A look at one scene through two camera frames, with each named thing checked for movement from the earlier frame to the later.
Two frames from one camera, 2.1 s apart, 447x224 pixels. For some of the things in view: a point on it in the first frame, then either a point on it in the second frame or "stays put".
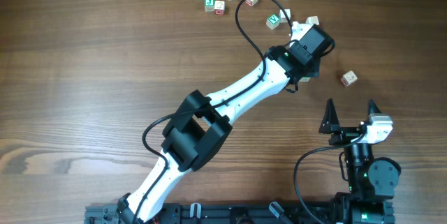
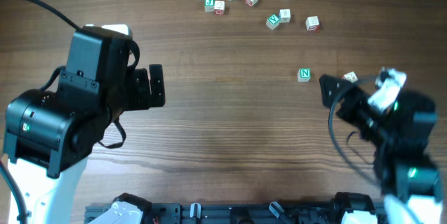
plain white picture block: x=282 y=17 stays put
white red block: x=348 y=78 stays put
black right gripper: x=348 y=132 → x=349 y=99
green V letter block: x=272 y=21 stays put
